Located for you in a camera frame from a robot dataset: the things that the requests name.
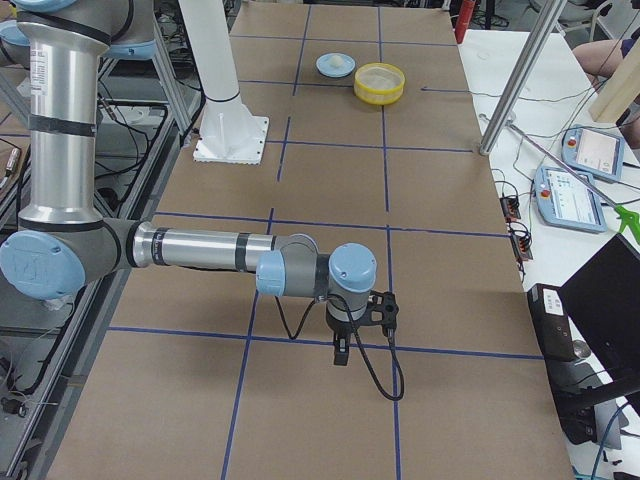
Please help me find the light blue plate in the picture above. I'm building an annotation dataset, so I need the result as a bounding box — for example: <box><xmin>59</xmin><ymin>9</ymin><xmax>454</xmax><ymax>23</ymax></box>
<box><xmin>316</xmin><ymin>52</ymin><xmax>356</xmax><ymax>78</ymax></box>

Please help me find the black desktop computer box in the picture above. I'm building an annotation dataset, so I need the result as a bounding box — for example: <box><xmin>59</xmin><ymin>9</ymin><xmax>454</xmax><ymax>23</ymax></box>
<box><xmin>527</xmin><ymin>283</ymin><xmax>616</xmax><ymax>445</ymax></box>

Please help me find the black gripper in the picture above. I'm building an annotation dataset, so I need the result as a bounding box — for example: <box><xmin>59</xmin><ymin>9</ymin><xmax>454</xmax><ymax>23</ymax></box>
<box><xmin>328</xmin><ymin>319</ymin><xmax>353</xmax><ymax>366</ymax></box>

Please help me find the wooden beam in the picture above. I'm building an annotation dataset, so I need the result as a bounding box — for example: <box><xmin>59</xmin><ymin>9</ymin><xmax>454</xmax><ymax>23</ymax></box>
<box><xmin>589</xmin><ymin>41</ymin><xmax>640</xmax><ymax>123</ymax></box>

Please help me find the grabber stick with green handle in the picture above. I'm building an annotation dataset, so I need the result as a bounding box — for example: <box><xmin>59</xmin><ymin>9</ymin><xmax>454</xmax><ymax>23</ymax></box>
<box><xmin>505</xmin><ymin>118</ymin><xmax>639</xmax><ymax>242</ymax></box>

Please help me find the lower small orange circuit board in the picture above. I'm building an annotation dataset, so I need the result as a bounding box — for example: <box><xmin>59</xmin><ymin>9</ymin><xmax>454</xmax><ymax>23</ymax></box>
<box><xmin>510</xmin><ymin>230</ymin><xmax>533</xmax><ymax>262</ymax></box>

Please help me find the yellow rimmed steamer basket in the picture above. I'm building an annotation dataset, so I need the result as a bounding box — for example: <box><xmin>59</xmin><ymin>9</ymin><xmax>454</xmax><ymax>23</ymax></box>
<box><xmin>354</xmin><ymin>62</ymin><xmax>406</xmax><ymax>106</ymax></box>

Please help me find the far teach pendant tablet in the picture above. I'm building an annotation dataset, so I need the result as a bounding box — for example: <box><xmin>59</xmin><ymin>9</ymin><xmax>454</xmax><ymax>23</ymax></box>
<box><xmin>561</xmin><ymin>125</ymin><xmax>624</xmax><ymax>183</ymax></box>

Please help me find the red cylinder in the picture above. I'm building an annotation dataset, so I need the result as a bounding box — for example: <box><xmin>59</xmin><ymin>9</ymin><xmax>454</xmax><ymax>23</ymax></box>
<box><xmin>454</xmin><ymin>0</ymin><xmax>476</xmax><ymax>45</ymax></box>

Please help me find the upper small orange circuit board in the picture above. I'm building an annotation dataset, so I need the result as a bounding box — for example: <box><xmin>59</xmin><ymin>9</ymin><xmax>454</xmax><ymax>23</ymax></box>
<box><xmin>500</xmin><ymin>195</ymin><xmax>521</xmax><ymax>222</ymax></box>

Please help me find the white steamed bun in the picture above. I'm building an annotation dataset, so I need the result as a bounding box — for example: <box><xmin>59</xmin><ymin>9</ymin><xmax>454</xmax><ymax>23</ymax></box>
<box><xmin>327</xmin><ymin>55</ymin><xmax>344</xmax><ymax>69</ymax></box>

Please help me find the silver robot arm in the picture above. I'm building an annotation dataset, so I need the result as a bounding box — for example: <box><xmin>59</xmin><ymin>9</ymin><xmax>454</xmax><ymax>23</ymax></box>
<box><xmin>1</xmin><ymin>1</ymin><xmax>377</xmax><ymax>365</ymax></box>

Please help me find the aluminium frame post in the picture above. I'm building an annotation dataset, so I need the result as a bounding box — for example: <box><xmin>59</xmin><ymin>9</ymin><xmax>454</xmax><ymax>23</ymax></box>
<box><xmin>479</xmin><ymin>0</ymin><xmax>567</xmax><ymax>156</ymax></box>

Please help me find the teach pendant tablet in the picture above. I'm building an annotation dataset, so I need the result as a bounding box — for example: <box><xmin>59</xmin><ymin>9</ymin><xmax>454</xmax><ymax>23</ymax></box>
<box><xmin>561</xmin><ymin>125</ymin><xmax>624</xmax><ymax>183</ymax></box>
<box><xmin>534</xmin><ymin>166</ymin><xmax>607</xmax><ymax>233</ymax></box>

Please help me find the near teach pendant tablet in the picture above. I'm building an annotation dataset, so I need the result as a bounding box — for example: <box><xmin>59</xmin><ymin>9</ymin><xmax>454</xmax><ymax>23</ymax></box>
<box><xmin>534</xmin><ymin>166</ymin><xmax>607</xmax><ymax>233</ymax></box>

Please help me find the seated person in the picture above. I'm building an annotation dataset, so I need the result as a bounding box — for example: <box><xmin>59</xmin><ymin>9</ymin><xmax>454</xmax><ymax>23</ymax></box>
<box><xmin>572</xmin><ymin>38</ymin><xmax>636</xmax><ymax>86</ymax></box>

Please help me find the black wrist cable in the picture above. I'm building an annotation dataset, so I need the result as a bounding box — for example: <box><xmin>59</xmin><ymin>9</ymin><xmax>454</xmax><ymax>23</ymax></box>
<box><xmin>273</xmin><ymin>292</ymin><xmax>405</xmax><ymax>401</ymax></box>

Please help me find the black monitor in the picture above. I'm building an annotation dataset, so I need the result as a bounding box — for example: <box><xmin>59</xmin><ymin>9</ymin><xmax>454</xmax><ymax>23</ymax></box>
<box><xmin>557</xmin><ymin>234</ymin><xmax>639</xmax><ymax>414</ymax></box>

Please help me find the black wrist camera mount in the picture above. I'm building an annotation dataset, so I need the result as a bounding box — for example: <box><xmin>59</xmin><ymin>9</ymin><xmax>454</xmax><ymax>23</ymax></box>
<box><xmin>361</xmin><ymin>291</ymin><xmax>399</xmax><ymax>339</ymax></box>

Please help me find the small orange circuit board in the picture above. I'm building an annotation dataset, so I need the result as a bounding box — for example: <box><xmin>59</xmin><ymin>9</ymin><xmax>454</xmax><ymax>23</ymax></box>
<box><xmin>500</xmin><ymin>195</ymin><xmax>521</xmax><ymax>222</ymax></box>
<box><xmin>510</xmin><ymin>230</ymin><xmax>533</xmax><ymax>262</ymax></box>

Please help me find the white pedestal column with base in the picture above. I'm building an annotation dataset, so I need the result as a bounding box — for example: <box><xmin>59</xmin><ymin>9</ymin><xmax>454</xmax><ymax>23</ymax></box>
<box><xmin>179</xmin><ymin>0</ymin><xmax>269</xmax><ymax>165</ymax></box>

